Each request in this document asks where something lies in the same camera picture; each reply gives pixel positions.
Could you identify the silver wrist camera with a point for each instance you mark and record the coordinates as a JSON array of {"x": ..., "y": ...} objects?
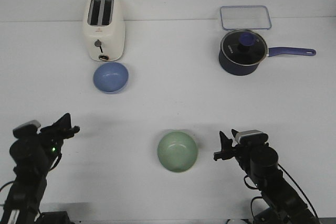
[
  {"x": 26, "y": 129},
  {"x": 251, "y": 137}
]

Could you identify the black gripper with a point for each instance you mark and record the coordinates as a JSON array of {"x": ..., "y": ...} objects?
[
  {"x": 240, "y": 152},
  {"x": 52, "y": 137}
]

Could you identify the green bowl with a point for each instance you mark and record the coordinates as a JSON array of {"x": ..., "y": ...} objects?
[{"x": 177, "y": 151}]

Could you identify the clear container blue-rimmed lid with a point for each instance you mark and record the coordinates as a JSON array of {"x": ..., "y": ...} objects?
[{"x": 253, "y": 17}]

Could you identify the glass pot lid blue knob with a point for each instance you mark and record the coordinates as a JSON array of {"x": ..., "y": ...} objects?
[{"x": 244, "y": 41}]

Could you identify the cream two-slot toaster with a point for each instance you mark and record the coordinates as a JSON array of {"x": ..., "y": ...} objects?
[{"x": 104, "y": 30}]

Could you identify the dark blue saucepan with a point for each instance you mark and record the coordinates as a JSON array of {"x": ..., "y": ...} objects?
[{"x": 244, "y": 64}]

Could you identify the blue bowl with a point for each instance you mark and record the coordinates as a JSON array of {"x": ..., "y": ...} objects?
[{"x": 111, "y": 77}]

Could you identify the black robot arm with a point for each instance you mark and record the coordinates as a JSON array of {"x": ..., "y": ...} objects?
[
  {"x": 36, "y": 152},
  {"x": 260, "y": 163}
]

